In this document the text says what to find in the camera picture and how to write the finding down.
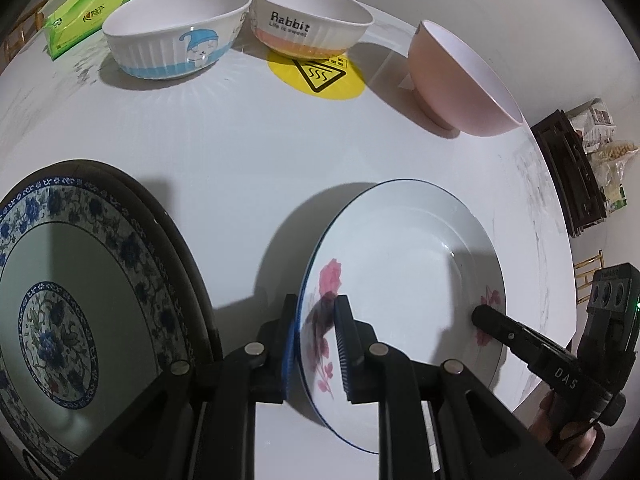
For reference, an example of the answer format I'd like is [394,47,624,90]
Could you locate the white bowl blue cartoon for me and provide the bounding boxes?
[102,0,252,80]

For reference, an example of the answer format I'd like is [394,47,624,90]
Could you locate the light wooden stool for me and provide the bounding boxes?
[574,249,604,304]

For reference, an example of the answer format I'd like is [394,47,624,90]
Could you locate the yellow hot warning sticker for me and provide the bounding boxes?
[267,51,366,101]

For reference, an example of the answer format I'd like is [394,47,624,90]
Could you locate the pink bowl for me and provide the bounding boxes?
[408,20,524,136]

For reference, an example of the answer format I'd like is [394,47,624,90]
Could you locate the right hand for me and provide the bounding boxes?
[528,391,605,476]

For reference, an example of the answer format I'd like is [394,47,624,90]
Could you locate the white plate pink flowers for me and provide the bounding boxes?
[296,179,506,454]

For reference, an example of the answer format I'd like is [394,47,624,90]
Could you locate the snack bags pile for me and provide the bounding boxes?
[566,98,639,214]

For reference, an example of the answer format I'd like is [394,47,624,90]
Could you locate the black plate under floral plate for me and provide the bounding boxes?
[23,159,222,376]

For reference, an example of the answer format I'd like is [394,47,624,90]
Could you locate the white Rabbit bowl orange base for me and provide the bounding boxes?
[250,0,374,60]

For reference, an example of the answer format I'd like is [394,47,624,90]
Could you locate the green tissue box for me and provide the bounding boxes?
[41,0,130,60]

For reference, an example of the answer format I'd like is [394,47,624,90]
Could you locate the blue floral patterned plate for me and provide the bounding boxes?
[1,169,194,476]

